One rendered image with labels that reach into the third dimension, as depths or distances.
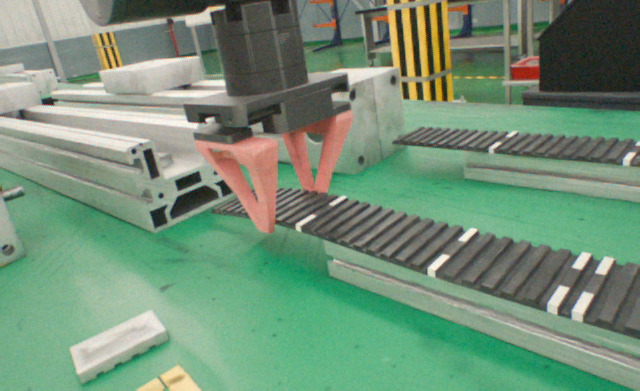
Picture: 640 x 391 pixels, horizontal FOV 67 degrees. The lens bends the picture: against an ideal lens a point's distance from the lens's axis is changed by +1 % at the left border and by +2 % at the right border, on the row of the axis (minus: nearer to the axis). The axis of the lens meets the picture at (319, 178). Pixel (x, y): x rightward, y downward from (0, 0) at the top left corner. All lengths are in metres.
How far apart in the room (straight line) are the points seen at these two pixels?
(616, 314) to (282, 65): 0.22
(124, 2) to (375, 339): 0.22
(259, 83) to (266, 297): 0.14
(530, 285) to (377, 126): 0.31
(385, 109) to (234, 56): 0.26
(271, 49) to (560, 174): 0.26
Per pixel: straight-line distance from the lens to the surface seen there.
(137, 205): 0.48
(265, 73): 0.31
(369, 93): 0.52
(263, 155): 0.29
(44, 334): 0.38
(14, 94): 1.01
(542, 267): 0.27
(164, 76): 0.83
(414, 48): 3.76
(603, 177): 0.43
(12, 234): 0.52
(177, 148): 0.53
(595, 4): 0.76
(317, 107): 0.32
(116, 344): 0.32
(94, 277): 0.43
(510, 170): 0.45
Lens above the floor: 0.95
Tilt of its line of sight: 20 degrees down
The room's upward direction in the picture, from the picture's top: 10 degrees counter-clockwise
